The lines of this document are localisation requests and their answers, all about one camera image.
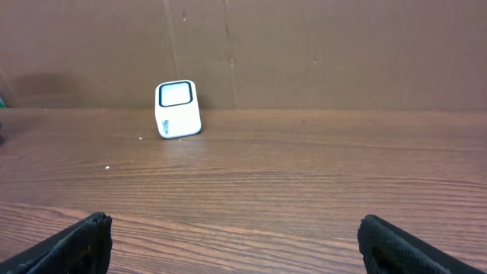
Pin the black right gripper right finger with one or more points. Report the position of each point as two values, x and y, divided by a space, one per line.
387 249

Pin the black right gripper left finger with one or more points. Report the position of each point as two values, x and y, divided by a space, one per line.
84 247

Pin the white barcode scanner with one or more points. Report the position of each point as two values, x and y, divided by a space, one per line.
176 109

